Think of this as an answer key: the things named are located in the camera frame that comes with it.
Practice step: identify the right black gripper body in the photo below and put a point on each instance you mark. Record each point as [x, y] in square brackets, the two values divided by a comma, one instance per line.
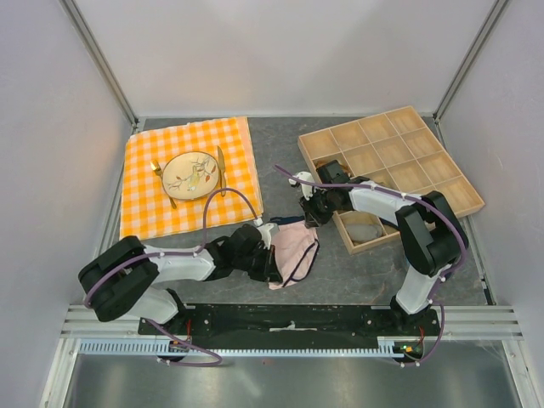
[320, 206]

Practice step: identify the pink underwear navy trim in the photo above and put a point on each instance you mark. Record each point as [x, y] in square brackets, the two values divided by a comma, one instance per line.
[296, 249]

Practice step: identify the gold knife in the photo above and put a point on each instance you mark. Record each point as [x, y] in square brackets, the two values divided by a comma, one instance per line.
[222, 168]

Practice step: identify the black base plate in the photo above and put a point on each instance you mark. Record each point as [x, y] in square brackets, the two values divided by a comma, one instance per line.
[296, 327]

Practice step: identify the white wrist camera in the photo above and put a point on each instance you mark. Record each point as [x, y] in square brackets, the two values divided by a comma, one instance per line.
[304, 181]
[267, 231]

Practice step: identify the beige floral plate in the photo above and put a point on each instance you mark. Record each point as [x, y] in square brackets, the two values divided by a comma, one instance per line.
[191, 175]

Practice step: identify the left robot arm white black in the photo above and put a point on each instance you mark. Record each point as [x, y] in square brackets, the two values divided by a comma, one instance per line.
[123, 280]

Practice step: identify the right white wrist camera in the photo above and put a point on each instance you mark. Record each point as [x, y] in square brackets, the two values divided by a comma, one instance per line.
[304, 181]

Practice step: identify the white slotted cable duct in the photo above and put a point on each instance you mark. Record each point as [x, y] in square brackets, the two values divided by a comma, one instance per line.
[166, 348]

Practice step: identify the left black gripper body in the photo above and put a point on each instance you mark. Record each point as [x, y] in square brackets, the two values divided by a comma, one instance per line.
[261, 262]

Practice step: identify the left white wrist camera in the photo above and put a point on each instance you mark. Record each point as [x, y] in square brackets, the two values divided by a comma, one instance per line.
[267, 231]

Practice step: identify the brown rolled cloth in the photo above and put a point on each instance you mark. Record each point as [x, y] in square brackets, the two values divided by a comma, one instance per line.
[325, 162]

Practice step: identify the wooden compartment tray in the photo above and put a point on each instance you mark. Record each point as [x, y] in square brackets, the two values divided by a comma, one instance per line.
[395, 149]

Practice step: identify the gold fork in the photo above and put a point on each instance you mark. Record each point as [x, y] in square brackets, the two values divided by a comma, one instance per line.
[157, 170]

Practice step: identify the grey rolled cloth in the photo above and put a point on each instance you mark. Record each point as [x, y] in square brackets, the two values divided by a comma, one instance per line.
[362, 233]

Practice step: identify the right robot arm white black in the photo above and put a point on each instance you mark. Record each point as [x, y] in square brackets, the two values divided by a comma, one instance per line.
[433, 240]

